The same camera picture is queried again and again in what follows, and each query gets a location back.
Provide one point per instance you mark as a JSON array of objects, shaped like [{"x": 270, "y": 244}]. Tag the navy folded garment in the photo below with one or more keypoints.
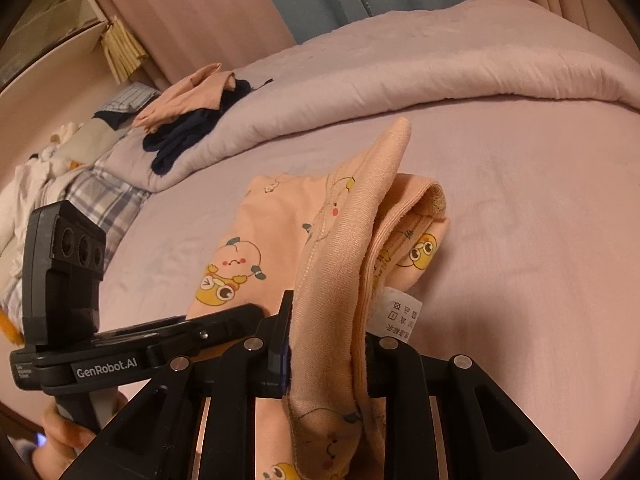
[{"x": 168, "y": 142}]

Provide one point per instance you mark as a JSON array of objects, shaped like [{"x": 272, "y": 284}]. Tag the peach folded garment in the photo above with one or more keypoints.
[{"x": 202, "y": 89}]

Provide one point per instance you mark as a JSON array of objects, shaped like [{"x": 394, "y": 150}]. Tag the striped blue folded cloth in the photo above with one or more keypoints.
[{"x": 128, "y": 103}]

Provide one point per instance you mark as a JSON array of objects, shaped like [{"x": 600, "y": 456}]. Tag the orange duck print garment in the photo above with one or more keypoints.
[{"x": 349, "y": 246}]

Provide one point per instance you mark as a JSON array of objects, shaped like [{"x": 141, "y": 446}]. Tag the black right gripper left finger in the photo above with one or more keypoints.
[{"x": 195, "y": 419}]

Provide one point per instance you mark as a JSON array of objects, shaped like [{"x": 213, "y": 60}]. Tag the lilac bed sheet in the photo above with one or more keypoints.
[{"x": 538, "y": 276}]

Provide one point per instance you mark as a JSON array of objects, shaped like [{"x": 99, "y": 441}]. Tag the lilac folded duvet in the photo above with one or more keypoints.
[{"x": 398, "y": 60}]

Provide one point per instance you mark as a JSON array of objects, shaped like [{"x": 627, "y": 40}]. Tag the person's left hand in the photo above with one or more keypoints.
[{"x": 65, "y": 439}]

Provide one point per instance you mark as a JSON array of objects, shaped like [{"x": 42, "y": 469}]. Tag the yellow tassel hanging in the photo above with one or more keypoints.
[{"x": 123, "y": 52}]

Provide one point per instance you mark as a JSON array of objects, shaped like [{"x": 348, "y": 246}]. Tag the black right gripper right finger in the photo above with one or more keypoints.
[{"x": 449, "y": 419}]

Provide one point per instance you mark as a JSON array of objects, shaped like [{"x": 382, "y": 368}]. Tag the orange plush item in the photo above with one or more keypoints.
[{"x": 10, "y": 330}]

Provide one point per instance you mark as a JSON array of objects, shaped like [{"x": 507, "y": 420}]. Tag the plaid pillow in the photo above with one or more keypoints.
[{"x": 108, "y": 202}]

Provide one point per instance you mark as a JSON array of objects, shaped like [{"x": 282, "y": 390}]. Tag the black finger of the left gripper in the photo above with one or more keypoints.
[{"x": 181, "y": 336}]

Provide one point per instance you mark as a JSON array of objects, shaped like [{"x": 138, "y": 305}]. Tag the white crumpled clothes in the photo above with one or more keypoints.
[{"x": 42, "y": 177}]

